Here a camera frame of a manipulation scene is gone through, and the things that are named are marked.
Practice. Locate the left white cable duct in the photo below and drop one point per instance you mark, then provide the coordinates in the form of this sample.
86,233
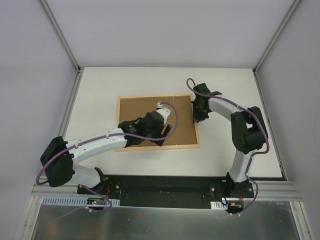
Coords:
79,201

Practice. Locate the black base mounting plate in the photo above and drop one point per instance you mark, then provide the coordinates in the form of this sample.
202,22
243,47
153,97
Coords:
185,192

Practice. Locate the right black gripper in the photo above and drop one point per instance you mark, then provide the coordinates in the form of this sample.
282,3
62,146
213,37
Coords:
198,110

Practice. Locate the aluminium front rail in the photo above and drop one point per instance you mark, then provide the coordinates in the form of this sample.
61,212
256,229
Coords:
46,190

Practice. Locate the white cable duct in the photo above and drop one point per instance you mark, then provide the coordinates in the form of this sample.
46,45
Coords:
79,201
217,205

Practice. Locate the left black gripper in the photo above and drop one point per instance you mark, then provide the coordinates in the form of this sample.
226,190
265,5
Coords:
161,136

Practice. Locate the left aluminium corner post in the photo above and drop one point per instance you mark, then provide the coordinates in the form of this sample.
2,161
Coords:
59,34

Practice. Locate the light wooden picture frame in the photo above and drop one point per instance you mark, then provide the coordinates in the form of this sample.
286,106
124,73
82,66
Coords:
155,148

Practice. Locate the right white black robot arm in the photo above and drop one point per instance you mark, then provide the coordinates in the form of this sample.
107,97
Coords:
248,132

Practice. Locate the right white cable duct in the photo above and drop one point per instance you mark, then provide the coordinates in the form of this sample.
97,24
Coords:
217,205

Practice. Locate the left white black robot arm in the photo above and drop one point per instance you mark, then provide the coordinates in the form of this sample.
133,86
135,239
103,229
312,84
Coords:
61,159

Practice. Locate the aluminium corner post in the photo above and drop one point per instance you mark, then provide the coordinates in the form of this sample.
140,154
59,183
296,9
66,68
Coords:
59,34
278,32

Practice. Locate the brown backing board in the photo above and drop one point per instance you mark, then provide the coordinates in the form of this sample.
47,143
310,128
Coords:
180,120

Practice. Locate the right aluminium corner post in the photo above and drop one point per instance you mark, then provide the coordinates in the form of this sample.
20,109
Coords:
278,32

